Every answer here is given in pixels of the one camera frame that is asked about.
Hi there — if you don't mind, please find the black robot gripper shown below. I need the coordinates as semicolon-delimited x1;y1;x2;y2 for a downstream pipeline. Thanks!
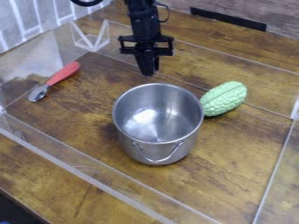
118;0;174;76

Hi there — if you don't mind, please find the orange handled metal spoon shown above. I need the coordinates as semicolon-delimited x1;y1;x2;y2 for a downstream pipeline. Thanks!
28;61;80;102

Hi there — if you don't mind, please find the stainless steel pot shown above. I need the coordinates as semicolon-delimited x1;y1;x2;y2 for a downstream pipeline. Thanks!
112;83;205;165

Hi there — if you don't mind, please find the green bitter melon toy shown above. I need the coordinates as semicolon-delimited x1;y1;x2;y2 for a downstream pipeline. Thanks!
201;81;249;116

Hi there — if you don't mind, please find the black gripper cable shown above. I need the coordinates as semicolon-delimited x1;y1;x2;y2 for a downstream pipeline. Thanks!
154;1;172;24

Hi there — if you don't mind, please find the clear acrylic enclosure wall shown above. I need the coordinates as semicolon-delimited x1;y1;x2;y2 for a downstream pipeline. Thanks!
0;20;299;224

